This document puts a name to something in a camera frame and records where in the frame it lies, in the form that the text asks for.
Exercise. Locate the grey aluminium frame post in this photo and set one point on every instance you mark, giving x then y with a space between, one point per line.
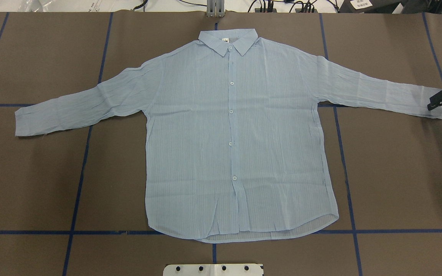
215 8

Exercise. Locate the light blue button shirt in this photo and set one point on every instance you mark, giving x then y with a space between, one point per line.
234 144

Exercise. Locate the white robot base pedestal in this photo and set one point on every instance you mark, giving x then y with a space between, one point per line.
232 269

